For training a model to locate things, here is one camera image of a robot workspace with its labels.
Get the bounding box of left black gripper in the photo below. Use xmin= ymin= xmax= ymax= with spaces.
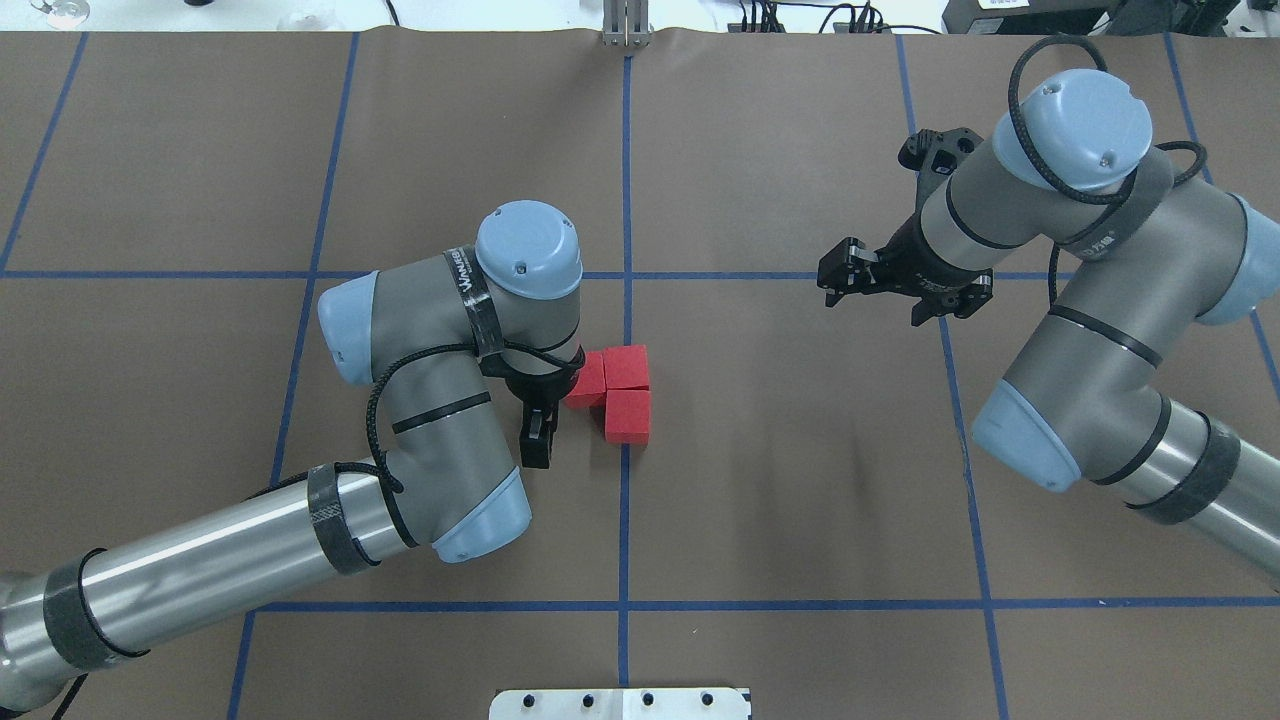
xmin=504 ymin=355 xmax=585 ymax=470

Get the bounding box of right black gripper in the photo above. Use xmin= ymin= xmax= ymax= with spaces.
xmin=815 ymin=215 xmax=995 ymax=327

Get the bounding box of red block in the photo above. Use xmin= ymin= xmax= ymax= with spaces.
xmin=604 ymin=389 xmax=652 ymax=445
xmin=603 ymin=345 xmax=652 ymax=392
xmin=563 ymin=351 xmax=608 ymax=409

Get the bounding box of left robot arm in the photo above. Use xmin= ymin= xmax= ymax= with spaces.
xmin=3 ymin=200 xmax=585 ymax=719

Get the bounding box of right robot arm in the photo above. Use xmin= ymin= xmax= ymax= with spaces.
xmin=817 ymin=68 xmax=1277 ymax=582

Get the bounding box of brown paper table mat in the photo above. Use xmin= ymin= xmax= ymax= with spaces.
xmin=0 ymin=26 xmax=1280 ymax=720

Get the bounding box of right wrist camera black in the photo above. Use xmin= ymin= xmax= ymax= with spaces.
xmin=897 ymin=127 xmax=984 ymax=211

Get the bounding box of white mount base plate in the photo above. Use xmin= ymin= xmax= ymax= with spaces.
xmin=488 ymin=687 xmax=753 ymax=719

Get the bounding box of aluminium frame post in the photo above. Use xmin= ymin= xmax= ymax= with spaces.
xmin=602 ymin=0 xmax=653 ymax=49

